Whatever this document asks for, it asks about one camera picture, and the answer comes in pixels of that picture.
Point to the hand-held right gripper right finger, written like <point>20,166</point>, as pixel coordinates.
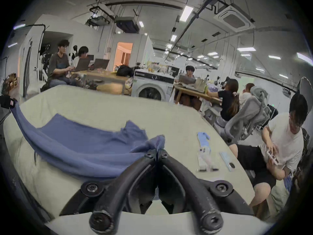
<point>195,192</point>

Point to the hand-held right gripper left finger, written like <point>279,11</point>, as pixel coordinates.
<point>115,192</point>

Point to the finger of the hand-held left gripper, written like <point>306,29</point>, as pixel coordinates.
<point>6,101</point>

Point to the blue garment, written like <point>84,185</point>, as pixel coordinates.
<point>80,143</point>

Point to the pale blue phone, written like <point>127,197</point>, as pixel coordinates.
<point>226,159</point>

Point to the bed with pale sheet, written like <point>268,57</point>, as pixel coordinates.
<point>102,104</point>

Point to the grey office chair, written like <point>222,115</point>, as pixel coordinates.
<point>247,116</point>

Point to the wooden table with clutter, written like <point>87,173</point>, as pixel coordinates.
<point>193,90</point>

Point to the wooden table with laptops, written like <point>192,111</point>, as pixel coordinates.
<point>107,76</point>

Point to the white washing machine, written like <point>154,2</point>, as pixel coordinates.
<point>151,87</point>

